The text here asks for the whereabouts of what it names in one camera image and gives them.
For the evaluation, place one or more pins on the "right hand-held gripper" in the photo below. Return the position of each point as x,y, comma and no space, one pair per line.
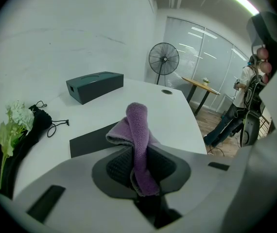
272,33

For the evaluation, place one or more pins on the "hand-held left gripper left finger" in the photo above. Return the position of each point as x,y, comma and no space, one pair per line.
75,198

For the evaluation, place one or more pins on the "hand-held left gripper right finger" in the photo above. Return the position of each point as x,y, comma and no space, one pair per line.
206,190

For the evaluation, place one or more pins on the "black notebook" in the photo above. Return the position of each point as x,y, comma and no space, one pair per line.
90,142

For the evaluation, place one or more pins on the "purple cloth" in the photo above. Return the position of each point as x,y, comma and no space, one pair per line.
141,135

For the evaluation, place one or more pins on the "person's right hand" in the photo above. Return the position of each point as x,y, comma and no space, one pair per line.
265,67

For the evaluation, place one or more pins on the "small potted white flowers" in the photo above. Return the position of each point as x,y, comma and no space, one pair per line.
205,81

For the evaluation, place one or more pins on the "round wooden table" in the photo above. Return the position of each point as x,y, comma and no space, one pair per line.
199,84

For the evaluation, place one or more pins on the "white artificial flower bouquet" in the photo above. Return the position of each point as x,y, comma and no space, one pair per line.
19,115

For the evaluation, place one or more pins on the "round desk grommet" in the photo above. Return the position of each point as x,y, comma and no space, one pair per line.
167,91

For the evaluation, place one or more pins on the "dark teal box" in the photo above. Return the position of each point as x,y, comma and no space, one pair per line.
97,86

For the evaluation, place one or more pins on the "black pedestal fan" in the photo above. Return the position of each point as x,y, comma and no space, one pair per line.
164,58

